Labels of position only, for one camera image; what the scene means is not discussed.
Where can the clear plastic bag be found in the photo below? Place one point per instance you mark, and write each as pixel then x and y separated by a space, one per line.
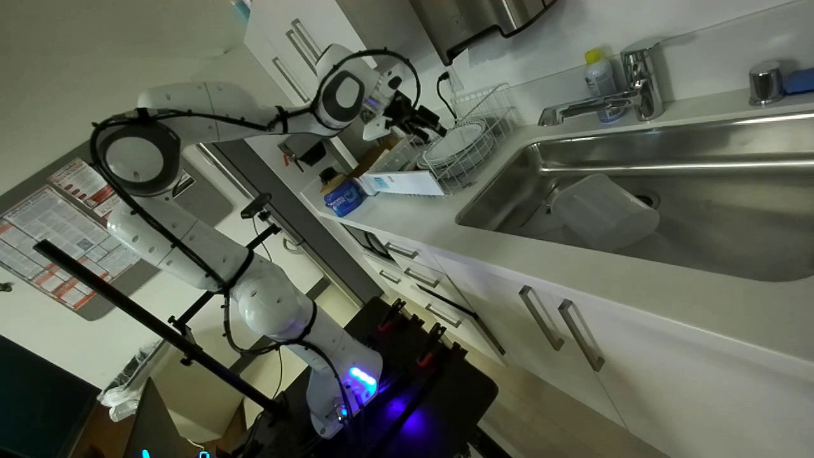
pixel 127 388

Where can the steel paper towel dispenser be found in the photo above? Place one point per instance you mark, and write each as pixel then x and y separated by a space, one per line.
pixel 470 25

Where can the chrome soap dispenser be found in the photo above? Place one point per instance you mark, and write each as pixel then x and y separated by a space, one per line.
pixel 766 83

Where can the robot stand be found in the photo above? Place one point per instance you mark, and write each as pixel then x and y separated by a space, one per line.
pixel 439 388

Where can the soap bottle with yellow cap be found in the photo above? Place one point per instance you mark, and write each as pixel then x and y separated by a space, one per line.
pixel 598 76

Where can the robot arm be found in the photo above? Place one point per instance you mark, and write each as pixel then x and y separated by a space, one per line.
pixel 191 245

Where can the black stand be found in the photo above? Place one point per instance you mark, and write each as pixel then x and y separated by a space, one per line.
pixel 127 305

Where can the chrome faucet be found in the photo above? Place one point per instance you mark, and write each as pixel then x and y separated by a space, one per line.
pixel 639 89

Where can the stainless steel sink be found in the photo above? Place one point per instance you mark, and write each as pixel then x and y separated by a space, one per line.
pixel 718 210

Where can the black and red clamp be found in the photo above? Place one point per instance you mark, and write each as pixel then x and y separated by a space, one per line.
pixel 389 318
pixel 429 348

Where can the camera on tripod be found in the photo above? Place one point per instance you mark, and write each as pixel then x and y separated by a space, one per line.
pixel 255 205

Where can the white and blue box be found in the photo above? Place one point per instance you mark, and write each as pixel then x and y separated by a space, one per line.
pixel 400 183

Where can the cardboard box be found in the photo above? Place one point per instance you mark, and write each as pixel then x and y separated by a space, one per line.
pixel 375 159

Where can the translucent plastic container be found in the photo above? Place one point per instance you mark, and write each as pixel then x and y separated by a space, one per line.
pixel 604 213

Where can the white cabinet door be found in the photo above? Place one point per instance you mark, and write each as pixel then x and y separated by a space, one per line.
pixel 509 343
pixel 699 401

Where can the stack of white plates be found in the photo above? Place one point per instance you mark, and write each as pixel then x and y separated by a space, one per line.
pixel 458 145

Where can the dark monitor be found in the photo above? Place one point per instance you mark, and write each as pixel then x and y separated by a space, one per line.
pixel 38 407

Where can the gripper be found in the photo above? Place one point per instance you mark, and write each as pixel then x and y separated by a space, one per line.
pixel 403 111

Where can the blue sponge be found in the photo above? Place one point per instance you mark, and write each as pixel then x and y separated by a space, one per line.
pixel 800 81

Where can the wall poster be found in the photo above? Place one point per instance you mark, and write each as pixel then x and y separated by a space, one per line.
pixel 51 235

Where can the blue canister with black lid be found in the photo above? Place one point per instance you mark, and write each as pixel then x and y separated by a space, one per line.
pixel 342 196

